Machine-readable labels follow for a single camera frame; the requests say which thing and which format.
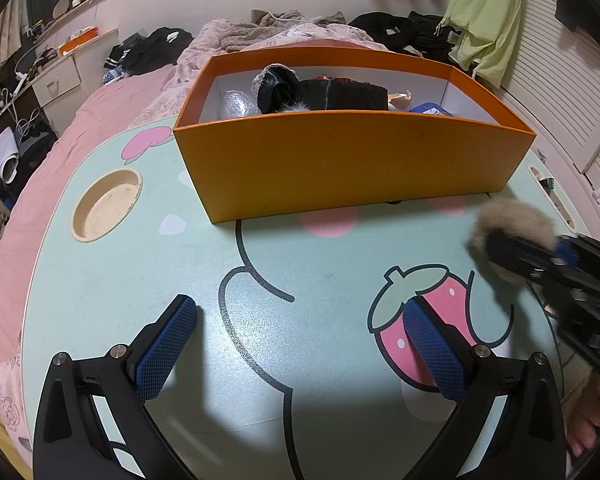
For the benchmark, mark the dark hanging garment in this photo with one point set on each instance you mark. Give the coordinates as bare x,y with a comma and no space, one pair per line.
580,10

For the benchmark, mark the pink floral quilt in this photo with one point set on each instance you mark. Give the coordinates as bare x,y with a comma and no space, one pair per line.
220,40

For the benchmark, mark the beige knitted blanket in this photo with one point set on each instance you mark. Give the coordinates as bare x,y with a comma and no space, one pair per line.
280,17

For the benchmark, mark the blue tin box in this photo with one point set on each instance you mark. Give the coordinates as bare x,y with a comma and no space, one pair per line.
430,109

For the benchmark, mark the pink bed cover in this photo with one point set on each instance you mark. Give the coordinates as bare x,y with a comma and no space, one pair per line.
30,185

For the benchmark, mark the green cartoon-print desktop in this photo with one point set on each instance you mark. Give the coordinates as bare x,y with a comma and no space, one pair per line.
130,285

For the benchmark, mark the beige small toy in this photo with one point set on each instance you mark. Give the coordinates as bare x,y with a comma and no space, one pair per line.
400,100

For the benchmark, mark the beige curtain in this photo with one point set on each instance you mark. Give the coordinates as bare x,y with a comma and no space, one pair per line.
7,25

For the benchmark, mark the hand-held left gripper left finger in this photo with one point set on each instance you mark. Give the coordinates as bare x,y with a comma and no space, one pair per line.
165,350

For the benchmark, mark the dark foil wrappers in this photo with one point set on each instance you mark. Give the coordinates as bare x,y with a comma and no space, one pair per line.
547,183

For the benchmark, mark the black cloth with red ornament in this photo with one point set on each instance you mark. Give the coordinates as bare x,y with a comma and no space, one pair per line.
345,95

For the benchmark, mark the person's right hand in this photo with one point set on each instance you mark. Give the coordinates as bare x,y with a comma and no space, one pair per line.
582,430

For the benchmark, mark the orange tray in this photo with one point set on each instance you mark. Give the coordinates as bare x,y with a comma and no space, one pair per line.
80,40

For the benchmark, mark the black furry slippers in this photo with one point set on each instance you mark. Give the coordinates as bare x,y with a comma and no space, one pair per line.
275,95

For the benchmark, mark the black white-striped clothes pile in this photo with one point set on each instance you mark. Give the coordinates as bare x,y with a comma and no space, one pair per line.
150,50

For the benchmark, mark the white louvered wardrobe door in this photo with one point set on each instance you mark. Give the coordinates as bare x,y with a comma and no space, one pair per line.
570,85

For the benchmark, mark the light green hanging garment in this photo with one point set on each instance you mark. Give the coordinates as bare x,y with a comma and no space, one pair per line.
485,20

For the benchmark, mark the round beige mirror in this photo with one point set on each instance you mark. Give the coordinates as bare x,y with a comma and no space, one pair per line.
60,8

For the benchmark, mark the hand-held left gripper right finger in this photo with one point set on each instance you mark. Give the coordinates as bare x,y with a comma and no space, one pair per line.
435,355

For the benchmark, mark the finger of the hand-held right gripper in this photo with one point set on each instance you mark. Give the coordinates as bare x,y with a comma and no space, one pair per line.
522,256
567,252

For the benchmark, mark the person's right forearm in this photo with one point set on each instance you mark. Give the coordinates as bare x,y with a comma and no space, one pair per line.
582,390

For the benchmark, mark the clear bubble wrap bag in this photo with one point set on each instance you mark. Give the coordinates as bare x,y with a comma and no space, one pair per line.
237,105

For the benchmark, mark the white drawer cabinet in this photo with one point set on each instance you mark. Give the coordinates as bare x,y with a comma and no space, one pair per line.
60,80

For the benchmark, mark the orange cardboard box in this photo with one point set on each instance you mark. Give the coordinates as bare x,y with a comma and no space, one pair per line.
355,160

